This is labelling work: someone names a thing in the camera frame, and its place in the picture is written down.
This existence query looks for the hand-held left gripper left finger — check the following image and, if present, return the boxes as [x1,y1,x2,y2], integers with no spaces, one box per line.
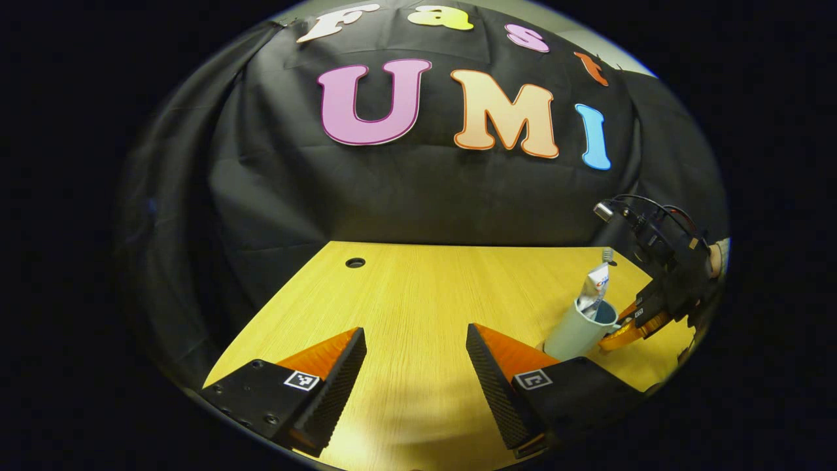
[199,327,367,457]

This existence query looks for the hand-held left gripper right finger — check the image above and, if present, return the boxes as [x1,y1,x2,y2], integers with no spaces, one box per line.
[466,323,645,452]

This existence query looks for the white toothpaste tube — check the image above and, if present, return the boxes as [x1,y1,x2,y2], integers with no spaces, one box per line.
[577,263,610,321]

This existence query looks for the pale blue cup wooden handle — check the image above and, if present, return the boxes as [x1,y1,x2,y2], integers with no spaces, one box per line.
[543,298,619,362]

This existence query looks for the wooden desktop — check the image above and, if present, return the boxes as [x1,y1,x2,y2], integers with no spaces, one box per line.
[203,241,697,471]

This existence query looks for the black backdrop cloth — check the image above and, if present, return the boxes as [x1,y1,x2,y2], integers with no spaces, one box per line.
[118,0,730,387]

